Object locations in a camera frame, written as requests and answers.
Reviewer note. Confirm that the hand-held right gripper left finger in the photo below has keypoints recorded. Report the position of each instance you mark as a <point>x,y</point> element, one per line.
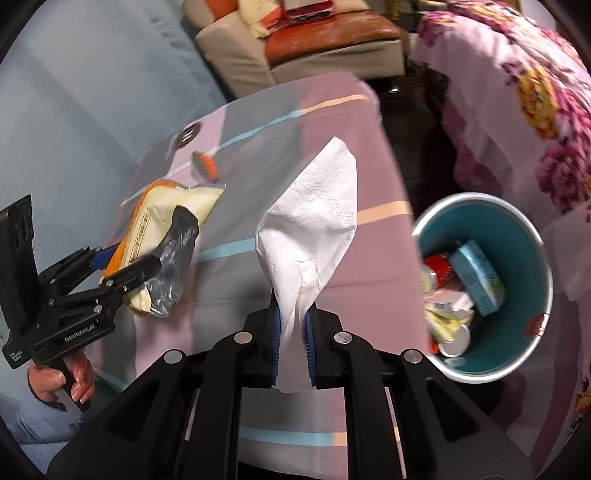
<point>275,346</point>

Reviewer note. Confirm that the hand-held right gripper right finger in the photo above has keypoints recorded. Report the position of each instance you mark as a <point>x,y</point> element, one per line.
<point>310,350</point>

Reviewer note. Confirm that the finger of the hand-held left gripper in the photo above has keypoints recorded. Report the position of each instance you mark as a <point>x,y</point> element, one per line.
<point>124,277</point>
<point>78,265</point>

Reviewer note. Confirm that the clear black plastic bag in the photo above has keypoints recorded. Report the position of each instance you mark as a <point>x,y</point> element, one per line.
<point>175,263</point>

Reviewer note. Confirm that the yellow snack packet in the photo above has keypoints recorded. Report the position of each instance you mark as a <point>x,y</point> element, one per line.
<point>175,198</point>

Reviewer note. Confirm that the white tissue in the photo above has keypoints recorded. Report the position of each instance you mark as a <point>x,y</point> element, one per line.
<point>314,221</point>

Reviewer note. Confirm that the white paper cup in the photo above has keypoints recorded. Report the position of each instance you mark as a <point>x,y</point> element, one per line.
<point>455,341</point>

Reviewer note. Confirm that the teal trash bin white rim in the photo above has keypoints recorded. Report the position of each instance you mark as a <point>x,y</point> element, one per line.
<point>517,258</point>

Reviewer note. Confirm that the person's left forearm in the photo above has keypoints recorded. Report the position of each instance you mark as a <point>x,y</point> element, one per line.
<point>37,429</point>

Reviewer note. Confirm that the person's left hand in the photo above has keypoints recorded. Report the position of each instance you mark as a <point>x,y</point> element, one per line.
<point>81,378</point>

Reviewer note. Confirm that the yellow crumpled wrapper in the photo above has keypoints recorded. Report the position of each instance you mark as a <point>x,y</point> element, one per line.
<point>445,325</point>

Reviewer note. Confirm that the orange round lid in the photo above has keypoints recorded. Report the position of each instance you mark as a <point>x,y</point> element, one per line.
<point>207,165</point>

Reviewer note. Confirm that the red drink can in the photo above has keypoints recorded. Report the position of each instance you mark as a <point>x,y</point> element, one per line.
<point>436,274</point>

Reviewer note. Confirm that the white medicine box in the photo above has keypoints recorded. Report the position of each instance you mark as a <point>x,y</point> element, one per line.
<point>455,302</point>

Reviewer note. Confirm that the black round coaster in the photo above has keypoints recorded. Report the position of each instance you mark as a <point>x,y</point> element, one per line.
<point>187,134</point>

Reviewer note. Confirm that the light blue sofa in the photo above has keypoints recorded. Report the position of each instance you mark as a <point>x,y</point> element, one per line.
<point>92,92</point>

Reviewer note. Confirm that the light blue box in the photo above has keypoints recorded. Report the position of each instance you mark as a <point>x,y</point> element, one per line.
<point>480,277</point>

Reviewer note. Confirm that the beige orange leather sofa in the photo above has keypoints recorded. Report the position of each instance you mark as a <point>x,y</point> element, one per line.
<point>240,60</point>

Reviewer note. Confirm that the yellow cloth bag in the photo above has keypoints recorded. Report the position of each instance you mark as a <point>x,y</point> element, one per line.
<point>258,18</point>

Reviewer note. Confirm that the red bottle-shaped box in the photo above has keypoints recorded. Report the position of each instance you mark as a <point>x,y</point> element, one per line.
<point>309,9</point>

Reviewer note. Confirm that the pink floral blanket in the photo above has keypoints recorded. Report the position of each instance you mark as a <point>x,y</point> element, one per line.
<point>531,69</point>

